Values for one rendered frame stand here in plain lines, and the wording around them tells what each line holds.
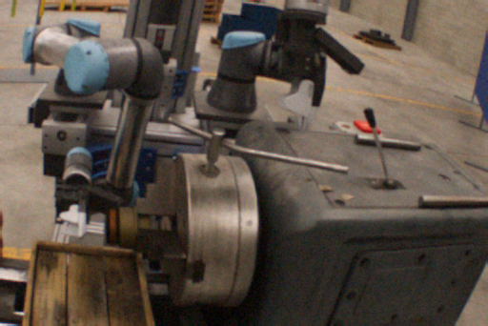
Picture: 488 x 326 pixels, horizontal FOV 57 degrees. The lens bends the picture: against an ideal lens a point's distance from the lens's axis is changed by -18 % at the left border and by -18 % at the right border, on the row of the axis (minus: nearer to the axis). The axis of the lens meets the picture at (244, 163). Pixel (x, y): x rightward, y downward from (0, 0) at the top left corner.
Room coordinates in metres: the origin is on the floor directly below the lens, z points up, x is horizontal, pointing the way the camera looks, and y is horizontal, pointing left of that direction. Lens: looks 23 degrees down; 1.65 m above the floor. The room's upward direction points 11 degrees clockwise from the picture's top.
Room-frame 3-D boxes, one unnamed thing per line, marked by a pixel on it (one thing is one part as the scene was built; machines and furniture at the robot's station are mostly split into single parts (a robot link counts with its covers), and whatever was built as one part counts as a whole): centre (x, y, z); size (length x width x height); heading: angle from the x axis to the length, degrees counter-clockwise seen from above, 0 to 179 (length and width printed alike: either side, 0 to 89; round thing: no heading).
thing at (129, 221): (0.87, 0.20, 1.08); 0.09 x 0.09 x 0.09; 19
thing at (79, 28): (1.42, 0.56, 1.33); 0.13 x 0.12 x 0.14; 136
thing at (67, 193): (0.94, 0.35, 1.08); 0.12 x 0.09 x 0.08; 19
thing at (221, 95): (1.53, 0.07, 1.21); 0.15 x 0.15 x 0.10
